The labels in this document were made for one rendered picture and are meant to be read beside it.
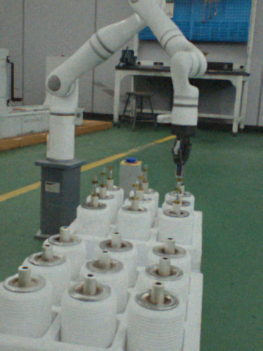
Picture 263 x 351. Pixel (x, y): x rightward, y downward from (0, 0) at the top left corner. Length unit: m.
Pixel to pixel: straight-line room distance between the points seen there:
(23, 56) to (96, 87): 1.31
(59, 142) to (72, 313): 1.02
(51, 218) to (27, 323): 0.98
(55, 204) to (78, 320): 1.00
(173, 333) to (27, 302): 0.25
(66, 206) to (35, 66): 5.93
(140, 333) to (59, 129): 1.07
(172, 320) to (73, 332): 0.17
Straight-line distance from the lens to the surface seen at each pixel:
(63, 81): 1.71
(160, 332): 0.81
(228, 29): 6.49
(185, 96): 1.38
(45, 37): 7.55
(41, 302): 0.86
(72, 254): 1.05
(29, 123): 4.34
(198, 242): 1.35
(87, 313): 0.82
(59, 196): 1.77
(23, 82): 7.72
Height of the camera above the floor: 0.62
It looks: 12 degrees down
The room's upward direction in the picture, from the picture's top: 3 degrees clockwise
